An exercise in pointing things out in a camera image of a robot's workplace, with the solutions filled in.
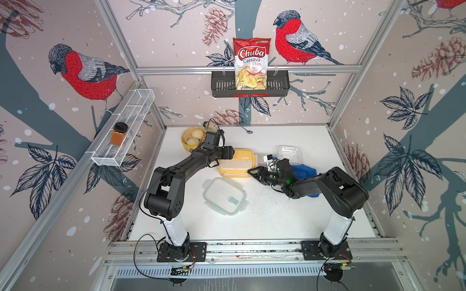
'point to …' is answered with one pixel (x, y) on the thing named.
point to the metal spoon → (247, 131)
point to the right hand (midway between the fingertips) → (249, 173)
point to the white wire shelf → (131, 110)
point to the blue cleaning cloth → (301, 171)
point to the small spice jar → (210, 127)
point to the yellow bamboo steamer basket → (187, 133)
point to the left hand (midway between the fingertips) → (232, 147)
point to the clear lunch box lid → (225, 196)
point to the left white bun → (192, 140)
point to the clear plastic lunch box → (293, 153)
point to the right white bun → (198, 133)
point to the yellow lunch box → (243, 160)
